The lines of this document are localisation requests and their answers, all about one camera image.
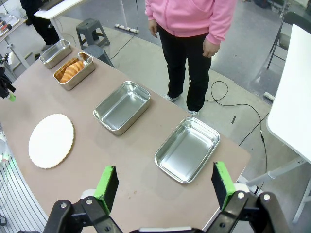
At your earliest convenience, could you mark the black folding chair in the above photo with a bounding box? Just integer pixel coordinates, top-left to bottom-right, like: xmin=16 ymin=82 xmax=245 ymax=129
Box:
xmin=266 ymin=11 xmax=311 ymax=71

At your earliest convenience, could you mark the person's left forearm pink sleeve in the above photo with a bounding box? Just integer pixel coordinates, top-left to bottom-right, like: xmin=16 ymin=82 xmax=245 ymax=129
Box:
xmin=206 ymin=9 xmax=238 ymax=46

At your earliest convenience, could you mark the thin black cable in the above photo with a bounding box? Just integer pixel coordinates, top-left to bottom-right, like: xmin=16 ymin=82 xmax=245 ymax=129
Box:
xmin=109 ymin=0 xmax=140 ymax=61

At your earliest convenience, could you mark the cluttered white side table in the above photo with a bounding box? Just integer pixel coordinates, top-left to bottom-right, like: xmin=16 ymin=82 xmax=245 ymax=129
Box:
xmin=0 ymin=12 xmax=27 ymax=73

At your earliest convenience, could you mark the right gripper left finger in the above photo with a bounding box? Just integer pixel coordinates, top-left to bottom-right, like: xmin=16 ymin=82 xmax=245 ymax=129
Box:
xmin=45 ymin=166 xmax=122 ymax=233

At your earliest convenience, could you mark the white table with white legs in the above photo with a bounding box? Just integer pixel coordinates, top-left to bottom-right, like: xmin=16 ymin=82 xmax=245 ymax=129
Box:
xmin=34 ymin=0 xmax=129 ymax=47

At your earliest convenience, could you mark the steel tray with white residue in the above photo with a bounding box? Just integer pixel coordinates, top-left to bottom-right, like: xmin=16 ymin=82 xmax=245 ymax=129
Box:
xmin=39 ymin=38 xmax=73 ymax=70

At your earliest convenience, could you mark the grey plastic stool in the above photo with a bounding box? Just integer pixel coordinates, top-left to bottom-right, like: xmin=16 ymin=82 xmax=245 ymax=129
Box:
xmin=82 ymin=45 xmax=115 ymax=68
xmin=75 ymin=18 xmax=110 ymax=50

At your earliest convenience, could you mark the large white table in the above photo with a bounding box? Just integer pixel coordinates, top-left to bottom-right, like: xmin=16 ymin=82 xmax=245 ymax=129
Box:
xmin=239 ymin=23 xmax=311 ymax=224

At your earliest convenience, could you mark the rectangular steel tray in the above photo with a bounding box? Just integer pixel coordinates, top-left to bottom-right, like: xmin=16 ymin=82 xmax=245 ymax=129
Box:
xmin=93 ymin=81 xmax=151 ymax=136
xmin=154 ymin=116 xmax=221 ymax=184
xmin=53 ymin=51 xmax=95 ymax=91

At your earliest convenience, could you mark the person in pink hoodie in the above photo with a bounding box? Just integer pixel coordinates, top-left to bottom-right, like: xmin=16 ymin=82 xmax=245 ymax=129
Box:
xmin=145 ymin=0 xmax=238 ymax=117

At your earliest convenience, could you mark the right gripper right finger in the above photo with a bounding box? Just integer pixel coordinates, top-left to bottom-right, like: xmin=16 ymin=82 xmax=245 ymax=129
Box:
xmin=206 ymin=161 xmax=292 ymax=233

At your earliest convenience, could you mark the person's left hand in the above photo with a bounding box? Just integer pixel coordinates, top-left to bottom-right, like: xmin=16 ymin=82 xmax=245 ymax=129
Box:
xmin=202 ymin=38 xmax=221 ymax=58

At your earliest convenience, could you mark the golden croissant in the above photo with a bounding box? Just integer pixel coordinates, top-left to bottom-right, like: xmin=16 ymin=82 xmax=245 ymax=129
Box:
xmin=59 ymin=58 xmax=85 ymax=84

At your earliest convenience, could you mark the person's right forearm pink sleeve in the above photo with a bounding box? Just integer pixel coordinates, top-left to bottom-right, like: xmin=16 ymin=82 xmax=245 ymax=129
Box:
xmin=145 ymin=0 xmax=158 ymax=22

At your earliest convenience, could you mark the person in black clothes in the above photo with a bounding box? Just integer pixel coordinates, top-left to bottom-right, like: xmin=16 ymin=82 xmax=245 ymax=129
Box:
xmin=19 ymin=0 xmax=60 ymax=52

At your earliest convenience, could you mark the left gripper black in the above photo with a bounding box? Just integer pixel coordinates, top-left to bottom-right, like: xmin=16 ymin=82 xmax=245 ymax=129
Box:
xmin=0 ymin=65 xmax=17 ymax=102

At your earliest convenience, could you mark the grey ridged panel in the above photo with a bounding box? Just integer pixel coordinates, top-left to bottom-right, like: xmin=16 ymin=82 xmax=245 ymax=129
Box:
xmin=0 ymin=121 xmax=49 ymax=233

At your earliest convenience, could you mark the person's right hand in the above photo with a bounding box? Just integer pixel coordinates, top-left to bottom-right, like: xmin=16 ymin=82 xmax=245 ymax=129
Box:
xmin=148 ymin=19 xmax=159 ymax=38

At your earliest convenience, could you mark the long black floor cable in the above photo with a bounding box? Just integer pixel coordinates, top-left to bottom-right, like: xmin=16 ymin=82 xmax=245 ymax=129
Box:
xmin=204 ymin=80 xmax=269 ymax=173

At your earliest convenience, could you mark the white scalloped plate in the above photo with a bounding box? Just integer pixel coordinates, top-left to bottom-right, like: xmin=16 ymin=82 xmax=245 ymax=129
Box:
xmin=28 ymin=113 xmax=75 ymax=169

